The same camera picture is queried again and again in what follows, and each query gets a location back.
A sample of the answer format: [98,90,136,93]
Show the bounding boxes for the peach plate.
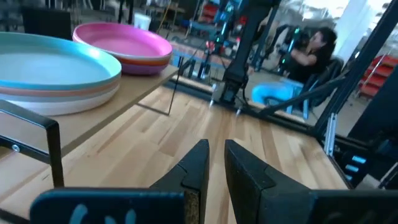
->
[0,77,121,98]

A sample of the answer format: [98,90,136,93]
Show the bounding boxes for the red storage bins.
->
[357,54,398,99]

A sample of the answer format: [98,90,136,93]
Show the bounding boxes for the black rig frame post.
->
[312,0,398,138]

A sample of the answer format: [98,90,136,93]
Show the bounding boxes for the person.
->
[273,26,345,85]

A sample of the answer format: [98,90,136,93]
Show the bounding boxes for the magenta pink plate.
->
[72,22,174,63]

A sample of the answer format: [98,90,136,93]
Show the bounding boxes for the blue chair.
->
[251,80,312,121]

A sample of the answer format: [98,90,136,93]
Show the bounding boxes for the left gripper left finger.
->
[29,139,210,224]

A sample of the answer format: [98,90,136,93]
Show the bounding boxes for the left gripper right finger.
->
[224,139,398,224]

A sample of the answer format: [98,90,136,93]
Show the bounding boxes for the black box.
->
[21,6,73,40]

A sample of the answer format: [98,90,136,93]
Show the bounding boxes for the black device with blue lights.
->
[317,133,398,190]

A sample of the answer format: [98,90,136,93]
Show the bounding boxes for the black-framed wooden shelf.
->
[0,55,184,189]

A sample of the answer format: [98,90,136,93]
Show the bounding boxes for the black rig frame strut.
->
[257,76,348,118]

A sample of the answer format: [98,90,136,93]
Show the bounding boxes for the white bucket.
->
[133,12,152,31]

